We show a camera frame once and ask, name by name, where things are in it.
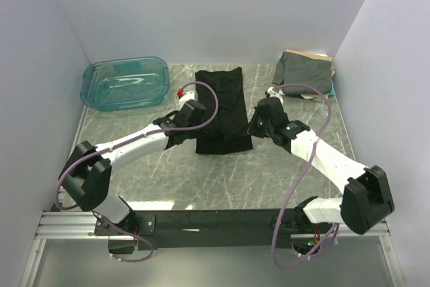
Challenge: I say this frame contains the aluminium frame rail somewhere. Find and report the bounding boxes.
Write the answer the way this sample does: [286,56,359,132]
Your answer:
[19,107,404,287]

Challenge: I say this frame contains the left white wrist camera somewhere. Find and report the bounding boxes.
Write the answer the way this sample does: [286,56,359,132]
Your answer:
[177,89,198,107]

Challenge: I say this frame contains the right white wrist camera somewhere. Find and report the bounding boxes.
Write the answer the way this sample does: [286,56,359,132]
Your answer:
[265,87,283,101]

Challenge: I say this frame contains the teal plastic bin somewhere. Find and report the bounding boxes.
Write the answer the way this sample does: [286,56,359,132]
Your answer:
[80,56,170,112]

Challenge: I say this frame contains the black t-shirt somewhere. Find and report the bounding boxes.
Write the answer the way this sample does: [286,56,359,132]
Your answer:
[195,67,253,155]

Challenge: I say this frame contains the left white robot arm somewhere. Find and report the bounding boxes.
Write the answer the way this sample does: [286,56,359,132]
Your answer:
[58,99,206,235]

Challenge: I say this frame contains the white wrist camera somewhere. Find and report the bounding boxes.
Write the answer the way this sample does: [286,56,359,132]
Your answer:
[265,87,283,101]
[177,89,198,107]

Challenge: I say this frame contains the folded dark grey t-shirt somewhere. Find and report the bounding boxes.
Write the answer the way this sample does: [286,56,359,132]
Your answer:
[272,50,333,97]

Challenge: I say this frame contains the folded teal t-shirt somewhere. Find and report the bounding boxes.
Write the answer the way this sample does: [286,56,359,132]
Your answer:
[329,87,336,96]

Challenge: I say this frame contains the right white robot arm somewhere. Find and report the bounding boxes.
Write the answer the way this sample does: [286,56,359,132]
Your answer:
[249,97,395,235]

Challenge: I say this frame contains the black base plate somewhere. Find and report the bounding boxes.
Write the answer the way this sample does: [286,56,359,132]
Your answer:
[93,208,323,255]

